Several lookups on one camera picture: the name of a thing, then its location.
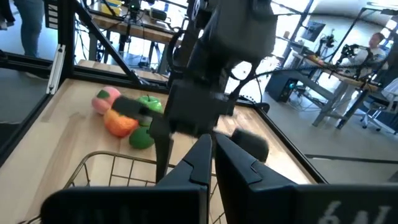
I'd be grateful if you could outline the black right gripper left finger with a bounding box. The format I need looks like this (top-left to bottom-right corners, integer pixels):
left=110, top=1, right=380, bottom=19
left=39, top=133, right=213, bottom=224

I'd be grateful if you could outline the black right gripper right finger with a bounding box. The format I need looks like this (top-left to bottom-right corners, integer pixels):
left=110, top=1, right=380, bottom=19
left=214, top=133, right=398, bottom=224

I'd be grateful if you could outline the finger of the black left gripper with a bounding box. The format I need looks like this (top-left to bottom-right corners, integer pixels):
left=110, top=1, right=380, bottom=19
left=230, top=128, right=270, bottom=164
left=111, top=95, right=175, bottom=184

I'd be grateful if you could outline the dark green lime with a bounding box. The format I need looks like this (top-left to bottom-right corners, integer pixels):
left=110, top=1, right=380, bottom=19
left=128, top=126, right=155, bottom=150

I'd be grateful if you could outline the green apple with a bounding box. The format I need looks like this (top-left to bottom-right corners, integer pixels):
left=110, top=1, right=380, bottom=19
left=136, top=94, right=165, bottom=127

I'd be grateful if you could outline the gold wire basket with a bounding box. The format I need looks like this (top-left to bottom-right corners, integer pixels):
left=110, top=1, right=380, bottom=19
left=18, top=151, right=228, bottom=224

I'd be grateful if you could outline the orange with green leaves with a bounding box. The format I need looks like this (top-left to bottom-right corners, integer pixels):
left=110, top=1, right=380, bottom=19
left=103, top=108, right=140, bottom=138

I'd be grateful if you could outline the black computer tower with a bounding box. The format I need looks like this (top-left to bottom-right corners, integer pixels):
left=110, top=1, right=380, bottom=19
left=264, top=70, right=302, bottom=103

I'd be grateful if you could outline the wooden workbench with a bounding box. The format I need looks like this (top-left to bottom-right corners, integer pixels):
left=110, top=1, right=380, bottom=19
left=88, top=11, right=183, bottom=44

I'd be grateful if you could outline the black device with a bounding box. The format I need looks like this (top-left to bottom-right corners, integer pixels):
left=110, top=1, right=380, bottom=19
left=150, top=7, right=169, bottom=22

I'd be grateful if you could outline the wooden table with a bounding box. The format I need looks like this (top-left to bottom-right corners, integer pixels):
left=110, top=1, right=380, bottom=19
left=76, top=58, right=170, bottom=82

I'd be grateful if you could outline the wooden desk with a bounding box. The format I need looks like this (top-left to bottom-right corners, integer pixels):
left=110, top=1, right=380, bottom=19
left=290, top=51, right=382, bottom=130

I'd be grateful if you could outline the yellow box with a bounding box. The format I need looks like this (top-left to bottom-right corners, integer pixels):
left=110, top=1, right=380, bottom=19
left=99, top=0, right=123, bottom=16

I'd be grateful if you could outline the office chair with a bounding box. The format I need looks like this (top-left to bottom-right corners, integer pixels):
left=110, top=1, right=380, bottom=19
left=354, top=90, right=398, bottom=135

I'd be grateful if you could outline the aluminium profile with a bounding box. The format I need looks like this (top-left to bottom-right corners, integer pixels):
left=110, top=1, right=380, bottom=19
left=45, top=43, right=67, bottom=95

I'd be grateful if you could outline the white covered chair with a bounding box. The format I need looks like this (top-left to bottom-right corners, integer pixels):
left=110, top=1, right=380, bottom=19
left=381, top=77, right=398, bottom=103

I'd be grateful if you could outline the person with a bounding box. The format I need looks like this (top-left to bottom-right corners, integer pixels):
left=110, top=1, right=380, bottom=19
left=12, top=0, right=45, bottom=58
left=340, top=32, right=389, bottom=74
left=0, top=0, right=16, bottom=31

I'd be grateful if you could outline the black table edge rail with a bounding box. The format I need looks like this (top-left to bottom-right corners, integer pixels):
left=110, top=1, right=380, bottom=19
left=73, top=71, right=171, bottom=93

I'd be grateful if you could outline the black diagonal frame strut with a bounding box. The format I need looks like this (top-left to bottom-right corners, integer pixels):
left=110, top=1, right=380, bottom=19
left=73, top=0, right=147, bottom=86

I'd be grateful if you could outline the black upright frame strut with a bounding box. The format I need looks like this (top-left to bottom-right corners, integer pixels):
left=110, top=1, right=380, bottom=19
left=57, top=0, right=76, bottom=80

